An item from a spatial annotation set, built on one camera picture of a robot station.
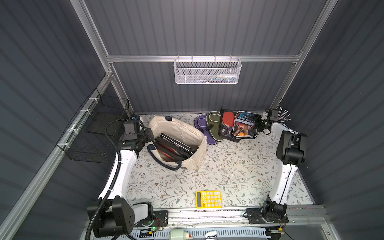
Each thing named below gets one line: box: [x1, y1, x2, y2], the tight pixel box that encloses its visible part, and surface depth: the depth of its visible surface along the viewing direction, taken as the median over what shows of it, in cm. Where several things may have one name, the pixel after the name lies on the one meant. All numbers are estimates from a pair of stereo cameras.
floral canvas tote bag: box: [147, 115, 207, 171], surface depth 85 cm
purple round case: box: [194, 114, 219, 145], surface depth 111 cm
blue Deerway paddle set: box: [232, 111, 258, 138], surface depth 107 cm
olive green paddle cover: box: [206, 111, 224, 141], surface depth 111 cm
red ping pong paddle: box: [220, 111, 235, 138], surface depth 110 cm
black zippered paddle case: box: [153, 133, 196, 162], surface depth 86 cm
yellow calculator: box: [195, 190, 223, 209], surface depth 80 cm
